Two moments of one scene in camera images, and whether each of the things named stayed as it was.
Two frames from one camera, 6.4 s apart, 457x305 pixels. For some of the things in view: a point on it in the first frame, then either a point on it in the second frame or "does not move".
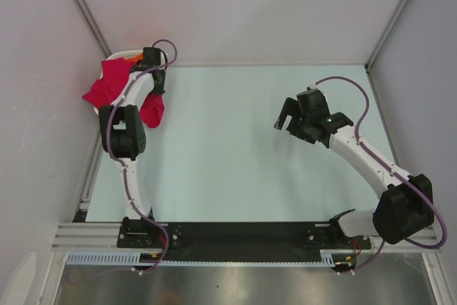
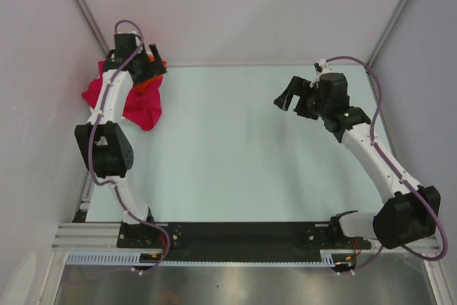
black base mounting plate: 235,241 does not move
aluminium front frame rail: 104,236 does not move
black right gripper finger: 289,108 to 295,86
